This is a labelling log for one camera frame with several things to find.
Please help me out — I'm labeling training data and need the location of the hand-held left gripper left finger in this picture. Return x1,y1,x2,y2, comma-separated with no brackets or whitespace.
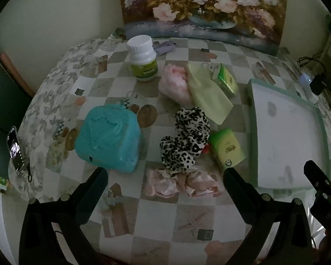
19,167,109,265

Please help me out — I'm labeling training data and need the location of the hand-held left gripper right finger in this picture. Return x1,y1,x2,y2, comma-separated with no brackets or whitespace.
223,168,315,265

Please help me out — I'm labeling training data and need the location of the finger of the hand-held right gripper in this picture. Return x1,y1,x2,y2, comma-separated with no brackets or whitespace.
303,160,331,196

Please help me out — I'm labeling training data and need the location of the large green tissue pack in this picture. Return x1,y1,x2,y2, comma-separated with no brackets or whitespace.
208,128,247,170

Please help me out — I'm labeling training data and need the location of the white tray with green rim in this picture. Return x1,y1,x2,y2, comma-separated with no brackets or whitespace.
247,79,331,191

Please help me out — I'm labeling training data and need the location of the leopard print cloth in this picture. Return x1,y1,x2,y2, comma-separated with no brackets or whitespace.
159,107,211,173

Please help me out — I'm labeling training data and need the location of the pink satin scrunchie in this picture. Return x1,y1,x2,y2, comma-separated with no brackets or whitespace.
145,168,221,198

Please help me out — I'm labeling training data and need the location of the light green cloth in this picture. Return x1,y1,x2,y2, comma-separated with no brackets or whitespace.
188,62,233,125

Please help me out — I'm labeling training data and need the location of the small green tissue pack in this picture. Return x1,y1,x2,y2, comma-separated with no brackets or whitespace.
211,63,239,98

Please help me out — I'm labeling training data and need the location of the pink fluffy cloth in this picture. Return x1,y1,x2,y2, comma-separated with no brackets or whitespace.
158,63,194,106

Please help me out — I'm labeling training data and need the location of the purple patterned cloth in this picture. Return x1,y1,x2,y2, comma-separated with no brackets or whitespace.
153,41,177,55

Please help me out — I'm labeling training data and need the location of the checkered tablecloth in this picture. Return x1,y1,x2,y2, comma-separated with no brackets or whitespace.
9,34,331,265

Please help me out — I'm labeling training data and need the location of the smartphone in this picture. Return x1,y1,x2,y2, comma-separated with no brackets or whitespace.
6,126,26,176

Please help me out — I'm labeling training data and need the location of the black power adapter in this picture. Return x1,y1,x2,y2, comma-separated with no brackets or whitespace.
310,73,330,96

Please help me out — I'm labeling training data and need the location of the white device with light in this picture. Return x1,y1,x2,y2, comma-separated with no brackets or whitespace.
298,73,319,102

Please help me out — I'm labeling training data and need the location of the dark green panel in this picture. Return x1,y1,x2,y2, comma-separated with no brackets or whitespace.
0,61,31,180

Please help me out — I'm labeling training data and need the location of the white pill bottle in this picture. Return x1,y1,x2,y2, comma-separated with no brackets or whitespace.
126,35,158,82

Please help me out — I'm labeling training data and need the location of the floral painting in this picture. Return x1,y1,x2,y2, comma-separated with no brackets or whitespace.
118,0,289,54

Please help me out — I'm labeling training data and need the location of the black cable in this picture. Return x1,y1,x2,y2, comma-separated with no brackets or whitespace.
297,51,327,74

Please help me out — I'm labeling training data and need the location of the brown wooden rail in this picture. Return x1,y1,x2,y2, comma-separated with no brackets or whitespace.
0,52,36,97

